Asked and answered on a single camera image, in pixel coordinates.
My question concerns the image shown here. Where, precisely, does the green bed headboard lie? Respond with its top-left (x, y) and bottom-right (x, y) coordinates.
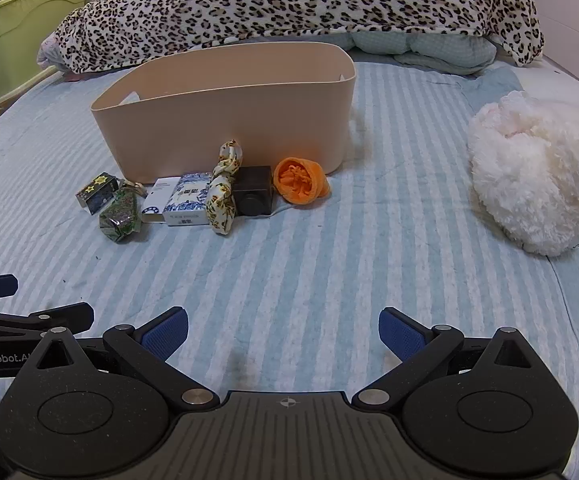
top-left (0, 0), bottom-right (90, 117)

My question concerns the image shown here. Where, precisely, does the leopard print blanket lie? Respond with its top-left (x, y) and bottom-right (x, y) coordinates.
top-left (52, 0), bottom-right (545, 73)

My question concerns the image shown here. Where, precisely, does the yellow floral cloth scrunchie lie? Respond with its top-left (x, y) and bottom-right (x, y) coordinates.
top-left (206, 141), bottom-right (244, 235)

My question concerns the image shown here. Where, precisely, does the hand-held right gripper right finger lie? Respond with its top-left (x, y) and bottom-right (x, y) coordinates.
top-left (352, 306), bottom-right (545, 411)

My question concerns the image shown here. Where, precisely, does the blue striped bed sheet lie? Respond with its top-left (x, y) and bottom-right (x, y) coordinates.
top-left (0, 55), bottom-right (579, 461)

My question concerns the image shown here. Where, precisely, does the white fluffy plush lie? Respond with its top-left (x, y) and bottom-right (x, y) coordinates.
top-left (468, 92), bottom-right (579, 257)

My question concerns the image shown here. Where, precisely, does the small black box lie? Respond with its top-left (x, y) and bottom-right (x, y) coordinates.
top-left (232, 165), bottom-right (275, 216)

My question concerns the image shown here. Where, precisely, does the orange rolled sock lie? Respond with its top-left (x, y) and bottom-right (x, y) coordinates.
top-left (274, 156), bottom-right (331, 206)

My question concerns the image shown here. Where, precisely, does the white box with black dial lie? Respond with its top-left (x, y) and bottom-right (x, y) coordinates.
top-left (141, 177), bottom-right (181, 224)

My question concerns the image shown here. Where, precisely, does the pink floral cloth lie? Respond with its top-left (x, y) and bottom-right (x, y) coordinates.
top-left (38, 34), bottom-right (72, 82)

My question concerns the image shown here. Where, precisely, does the green foil packet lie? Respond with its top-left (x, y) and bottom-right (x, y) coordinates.
top-left (99, 182), bottom-right (147, 244)

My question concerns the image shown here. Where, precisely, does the blue white patterned box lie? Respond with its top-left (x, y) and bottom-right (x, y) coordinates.
top-left (163, 172), bottom-right (215, 226)

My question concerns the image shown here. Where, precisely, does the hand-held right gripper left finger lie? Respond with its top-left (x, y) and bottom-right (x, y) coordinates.
top-left (19, 306), bottom-right (220, 413)

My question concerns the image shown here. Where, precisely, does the small box with yellow star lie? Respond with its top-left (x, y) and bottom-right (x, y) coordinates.
top-left (75, 173), bottom-right (120, 216)

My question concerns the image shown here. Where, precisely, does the beige plastic storage bin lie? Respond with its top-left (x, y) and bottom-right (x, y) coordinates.
top-left (90, 41), bottom-right (357, 184)

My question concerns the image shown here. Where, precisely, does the teal checked quilt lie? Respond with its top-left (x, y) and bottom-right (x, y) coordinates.
top-left (337, 30), bottom-right (500, 76)

